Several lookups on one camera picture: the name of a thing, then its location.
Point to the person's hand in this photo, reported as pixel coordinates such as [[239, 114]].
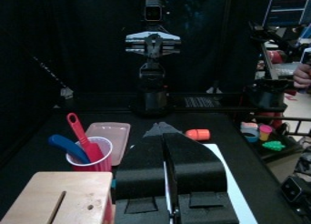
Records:
[[303, 76]]

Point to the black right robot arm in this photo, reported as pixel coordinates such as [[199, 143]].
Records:
[[151, 91]]

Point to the wooden drawer box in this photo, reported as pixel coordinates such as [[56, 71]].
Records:
[[60, 197]]

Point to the red plastic cup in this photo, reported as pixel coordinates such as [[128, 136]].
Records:
[[100, 160]]

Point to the black leader arm base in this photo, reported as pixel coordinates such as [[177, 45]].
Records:
[[264, 94]]

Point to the grey dough piece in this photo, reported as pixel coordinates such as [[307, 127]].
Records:
[[161, 129]]

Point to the computer monitor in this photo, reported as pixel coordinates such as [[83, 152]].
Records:
[[288, 7]]

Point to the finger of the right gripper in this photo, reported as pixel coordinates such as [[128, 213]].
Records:
[[149, 47], [157, 47]]

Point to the red spatula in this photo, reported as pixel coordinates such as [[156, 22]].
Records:
[[83, 136]]

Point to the white frame clamp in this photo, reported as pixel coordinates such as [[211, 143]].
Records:
[[67, 93]]

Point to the black box device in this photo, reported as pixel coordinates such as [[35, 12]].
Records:
[[294, 188]]

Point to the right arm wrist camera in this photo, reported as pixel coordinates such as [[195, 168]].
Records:
[[152, 10]]

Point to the pink toy lump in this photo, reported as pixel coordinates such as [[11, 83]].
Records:
[[248, 125]]

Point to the orange toy cylinder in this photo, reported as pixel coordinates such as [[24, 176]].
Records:
[[198, 134]]

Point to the black side shelf tray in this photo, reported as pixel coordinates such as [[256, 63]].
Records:
[[279, 154]]

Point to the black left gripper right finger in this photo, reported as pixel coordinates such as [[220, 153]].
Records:
[[194, 167]]

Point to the yellow can pink lid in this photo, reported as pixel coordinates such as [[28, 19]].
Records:
[[266, 133]]

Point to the green toy piece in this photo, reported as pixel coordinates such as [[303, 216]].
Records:
[[272, 145]]

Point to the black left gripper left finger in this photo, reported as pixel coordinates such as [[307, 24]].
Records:
[[139, 170]]

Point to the pink plastic tray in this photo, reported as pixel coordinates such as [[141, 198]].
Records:
[[115, 136]]

